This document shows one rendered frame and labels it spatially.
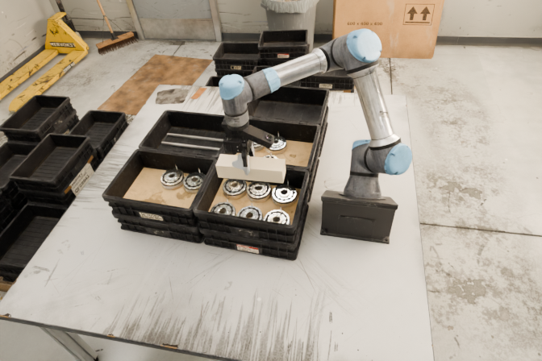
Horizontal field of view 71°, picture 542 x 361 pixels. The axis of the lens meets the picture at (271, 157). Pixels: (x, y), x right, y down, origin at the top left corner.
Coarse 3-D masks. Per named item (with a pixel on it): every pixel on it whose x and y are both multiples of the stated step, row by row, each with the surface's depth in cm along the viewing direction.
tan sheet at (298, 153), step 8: (288, 144) 182; (296, 144) 182; (304, 144) 181; (312, 144) 181; (256, 152) 180; (264, 152) 179; (288, 152) 178; (296, 152) 177; (304, 152) 177; (288, 160) 174; (296, 160) 174; (304, 160) 173
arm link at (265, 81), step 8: (264, 72) 116; (272, 72) 117; (248, 80) 114; (256, 80) 115; (264, 80) 115; (272, 80) 116; (256, 88) 114; (264, 88) 116; (272, 88) 118; (256, 96) 116
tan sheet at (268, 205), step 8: (248, 184) 165; (216, 200) 160; (224, 200) 159; (232, 200) 159; (240, 200) 159; (248, 200) 158; (272, 200) 157; (240, 208) 156; (264, 208) 155; (272, 208) 154; (280, 208) 154; (288, 208) 154; (264, 216) 152
